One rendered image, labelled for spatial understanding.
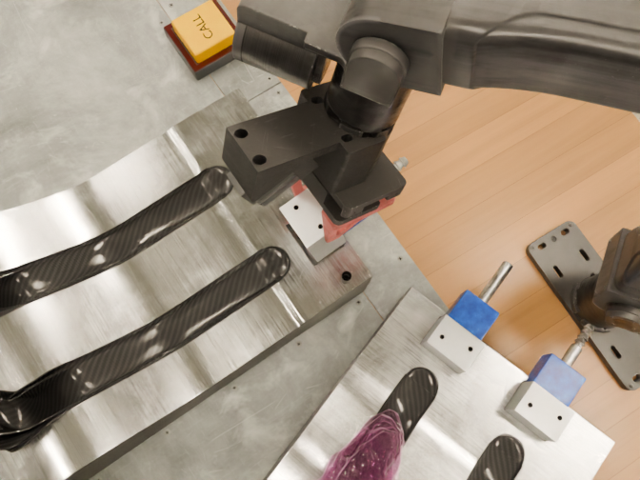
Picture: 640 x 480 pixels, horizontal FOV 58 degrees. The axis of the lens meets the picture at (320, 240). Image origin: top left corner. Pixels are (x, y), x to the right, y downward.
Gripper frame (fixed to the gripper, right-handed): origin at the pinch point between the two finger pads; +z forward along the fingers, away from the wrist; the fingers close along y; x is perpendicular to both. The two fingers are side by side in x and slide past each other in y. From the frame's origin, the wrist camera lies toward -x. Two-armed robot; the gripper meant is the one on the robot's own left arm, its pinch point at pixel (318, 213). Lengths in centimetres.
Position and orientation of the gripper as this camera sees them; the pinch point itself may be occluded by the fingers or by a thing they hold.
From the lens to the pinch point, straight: 55.6
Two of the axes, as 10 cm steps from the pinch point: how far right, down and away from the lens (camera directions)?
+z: -2.3, 5.3, 8.2
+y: 5.5, 7.6, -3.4
